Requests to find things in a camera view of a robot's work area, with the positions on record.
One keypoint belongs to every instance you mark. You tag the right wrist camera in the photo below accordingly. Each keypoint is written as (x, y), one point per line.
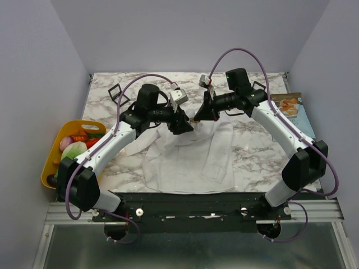
(205, 81)

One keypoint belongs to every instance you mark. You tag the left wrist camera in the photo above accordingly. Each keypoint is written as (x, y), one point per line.
(178, 96)

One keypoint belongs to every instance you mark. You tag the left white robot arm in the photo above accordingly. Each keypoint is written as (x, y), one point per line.
(77, 181)

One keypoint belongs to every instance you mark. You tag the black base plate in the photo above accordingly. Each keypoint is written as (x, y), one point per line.
(156, 213)

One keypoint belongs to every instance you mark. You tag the white button shirt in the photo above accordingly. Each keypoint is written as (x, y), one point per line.
(196, 162)

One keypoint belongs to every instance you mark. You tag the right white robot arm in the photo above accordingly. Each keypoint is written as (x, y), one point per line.
(306, 157)

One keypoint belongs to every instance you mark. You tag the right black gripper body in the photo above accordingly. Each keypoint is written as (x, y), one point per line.
(207, 106)

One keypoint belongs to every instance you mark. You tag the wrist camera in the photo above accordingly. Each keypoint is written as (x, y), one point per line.
(205, 81)
(178, 96)

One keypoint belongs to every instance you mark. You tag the blue chips bag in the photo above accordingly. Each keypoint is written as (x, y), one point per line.
(291, 105)

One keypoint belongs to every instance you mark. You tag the purple toy eggplant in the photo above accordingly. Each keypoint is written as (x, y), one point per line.
(52, 180)

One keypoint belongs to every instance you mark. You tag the left black frame stand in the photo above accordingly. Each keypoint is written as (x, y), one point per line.
(115, 92)

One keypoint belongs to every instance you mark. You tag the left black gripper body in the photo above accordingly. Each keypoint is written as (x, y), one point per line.
(173, 126)

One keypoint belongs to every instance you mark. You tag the orange toy carrot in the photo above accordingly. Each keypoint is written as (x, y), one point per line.
(80, 136)

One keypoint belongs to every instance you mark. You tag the yellow plastic basket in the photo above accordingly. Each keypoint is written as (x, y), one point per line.
(69, 128)

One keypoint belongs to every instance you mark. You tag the purple toy onion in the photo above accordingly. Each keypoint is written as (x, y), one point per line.
(65, 142)

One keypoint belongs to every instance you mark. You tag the red toy pepper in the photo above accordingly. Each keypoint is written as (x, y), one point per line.
(91, 142)

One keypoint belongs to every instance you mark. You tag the green toy lettuce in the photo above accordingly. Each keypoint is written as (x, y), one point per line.
(71, 150)

